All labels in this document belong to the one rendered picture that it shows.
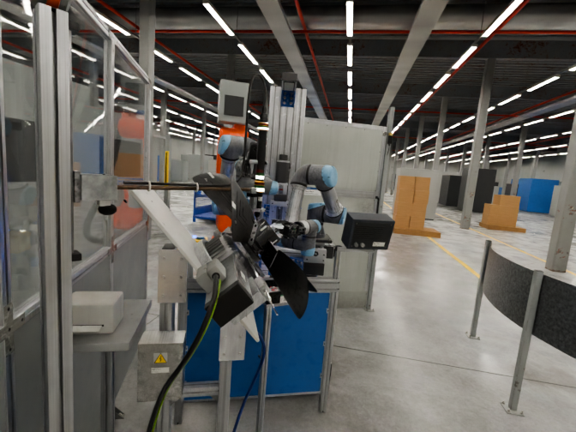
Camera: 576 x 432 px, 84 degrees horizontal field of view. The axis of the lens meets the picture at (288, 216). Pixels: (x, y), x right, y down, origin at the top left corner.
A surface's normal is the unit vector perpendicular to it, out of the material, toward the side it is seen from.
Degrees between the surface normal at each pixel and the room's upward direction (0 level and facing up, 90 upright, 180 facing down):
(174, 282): 90
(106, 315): 90
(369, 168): 90
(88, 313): 90
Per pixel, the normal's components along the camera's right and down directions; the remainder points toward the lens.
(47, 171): 0.73, 0.15
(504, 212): -0.18, 0.12
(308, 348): 0.20, 0.15
